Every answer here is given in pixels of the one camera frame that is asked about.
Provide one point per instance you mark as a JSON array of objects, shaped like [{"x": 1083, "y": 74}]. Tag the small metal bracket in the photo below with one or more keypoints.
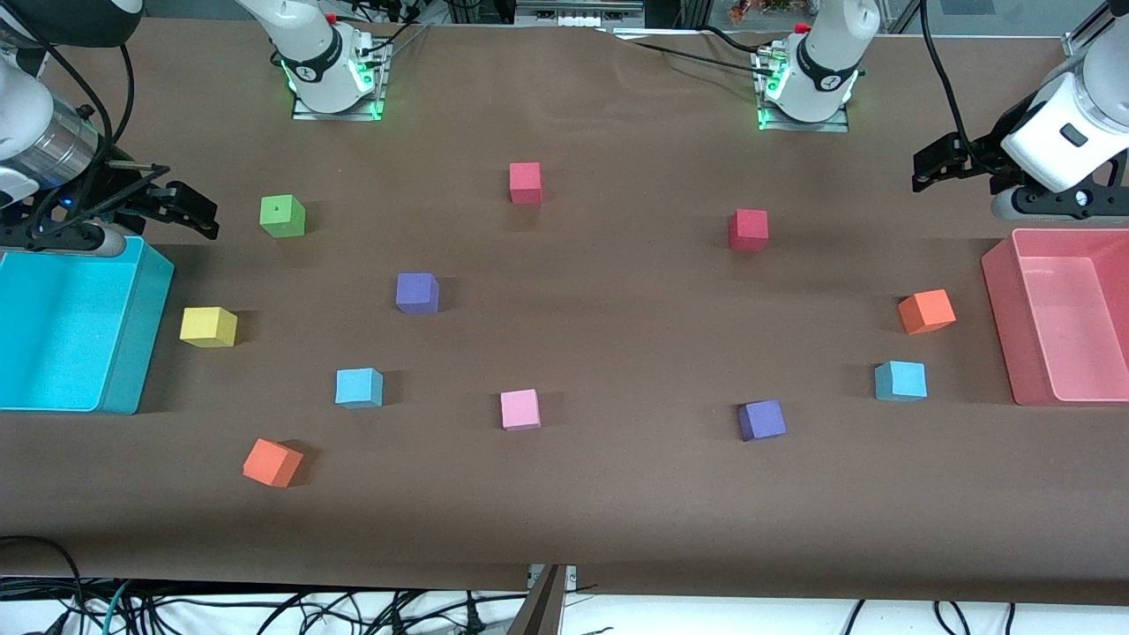
[{"x": 571, "y": 575}]

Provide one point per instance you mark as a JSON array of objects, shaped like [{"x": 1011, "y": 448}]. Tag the brown angled bar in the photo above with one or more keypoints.
[{"x": 540, "y": 613}]

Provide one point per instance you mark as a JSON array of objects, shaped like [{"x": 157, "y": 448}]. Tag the orange foam block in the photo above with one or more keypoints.
[
  {"x": 272, "y": 463},
  {"x": 926, "y": 311}
]

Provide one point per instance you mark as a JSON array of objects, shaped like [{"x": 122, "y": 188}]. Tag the colourful packaging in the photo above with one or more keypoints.
[{"x": 750, "y": 11}]

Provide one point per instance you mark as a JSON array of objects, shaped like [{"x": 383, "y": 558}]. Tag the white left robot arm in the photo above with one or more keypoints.
[{"x": 829, "y": 62}]

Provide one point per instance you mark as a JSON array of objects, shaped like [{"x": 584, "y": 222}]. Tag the aluminium frame profile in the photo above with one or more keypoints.
[{"x": 1080, "y": 40}]

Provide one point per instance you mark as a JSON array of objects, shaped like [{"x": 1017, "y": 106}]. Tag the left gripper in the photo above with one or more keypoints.
[{"x": 985, "y": 159}]

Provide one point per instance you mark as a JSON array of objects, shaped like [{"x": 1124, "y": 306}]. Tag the light blue foam block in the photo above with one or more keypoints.
[
  {"x": 900, "y": 381},
  {"x": 358, "y": 388}
]

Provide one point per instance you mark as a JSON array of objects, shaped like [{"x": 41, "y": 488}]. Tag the pink foam block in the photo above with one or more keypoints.
[{"x": 520, "y": 410}]

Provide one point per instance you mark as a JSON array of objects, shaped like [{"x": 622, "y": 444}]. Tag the red foam block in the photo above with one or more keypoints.
[
  {"x": 526, "y": 183},
  {"x": 748, "y": 229}
]

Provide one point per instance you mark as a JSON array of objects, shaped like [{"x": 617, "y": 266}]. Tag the green foam block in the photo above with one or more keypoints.
[{"x": 282, "y": 218}]

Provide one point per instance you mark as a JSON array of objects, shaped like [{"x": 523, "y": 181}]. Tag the purple foam block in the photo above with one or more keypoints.
[
  {"x": 761, "y": 421},
  {"x": 416, "y": 294}
]

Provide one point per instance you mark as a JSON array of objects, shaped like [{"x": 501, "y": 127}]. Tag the pink plastic bin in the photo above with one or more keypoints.
[{"x": 1058, "y": 317}]

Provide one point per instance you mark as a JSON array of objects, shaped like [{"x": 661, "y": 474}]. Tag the cyan plastic bin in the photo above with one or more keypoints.
[{"x": 62, "y": 326}]

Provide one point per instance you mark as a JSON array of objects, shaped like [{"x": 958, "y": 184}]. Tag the yellow foam block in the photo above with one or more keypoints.
[{"x": 208, "y": 326}]

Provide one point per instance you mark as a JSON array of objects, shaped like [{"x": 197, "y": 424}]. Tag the brown table cover sheet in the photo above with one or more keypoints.
[{"x": 617, "y": 494}]

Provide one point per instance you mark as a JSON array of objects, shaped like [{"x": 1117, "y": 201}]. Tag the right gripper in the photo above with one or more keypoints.
[{"x": 123, "y": 194}]

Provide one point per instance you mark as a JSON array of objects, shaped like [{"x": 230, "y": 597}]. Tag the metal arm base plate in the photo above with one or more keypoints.
[
  {"x": 838, "y": 126},
  {"x": 304, "y": 113}
]

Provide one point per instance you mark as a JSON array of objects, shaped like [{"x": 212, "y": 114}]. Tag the grey equipment box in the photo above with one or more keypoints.
[{"x": 573, "y": 13}]

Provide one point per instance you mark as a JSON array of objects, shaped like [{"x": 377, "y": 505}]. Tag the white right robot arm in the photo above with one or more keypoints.
[{"x": 322, "y": 53}]

